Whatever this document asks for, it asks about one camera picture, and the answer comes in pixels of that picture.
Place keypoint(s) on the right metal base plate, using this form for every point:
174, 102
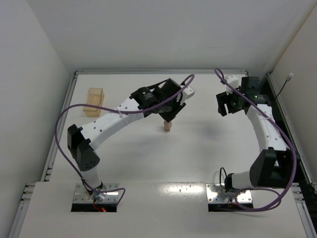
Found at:
217, 195

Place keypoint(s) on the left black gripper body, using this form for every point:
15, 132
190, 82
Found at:
172, 108

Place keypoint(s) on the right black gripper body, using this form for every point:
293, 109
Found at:
223, 102

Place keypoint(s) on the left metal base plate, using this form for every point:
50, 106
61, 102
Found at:
82, 196

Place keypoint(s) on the aluminium table frame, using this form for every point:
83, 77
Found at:
165, 177

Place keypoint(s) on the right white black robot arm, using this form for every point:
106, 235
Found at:
273, 167

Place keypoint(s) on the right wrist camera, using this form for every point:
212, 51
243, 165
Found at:
233, 81

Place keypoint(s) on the wooden block tray box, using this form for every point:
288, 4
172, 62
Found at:
95, 97

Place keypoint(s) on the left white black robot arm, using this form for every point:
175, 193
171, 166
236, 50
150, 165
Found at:
166, 99

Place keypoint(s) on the metal base plate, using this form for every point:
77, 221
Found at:
217, 195
82, 196

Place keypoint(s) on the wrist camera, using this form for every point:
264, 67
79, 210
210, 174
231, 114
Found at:
187, 93
233, 81

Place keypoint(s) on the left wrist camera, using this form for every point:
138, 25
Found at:
187, 93

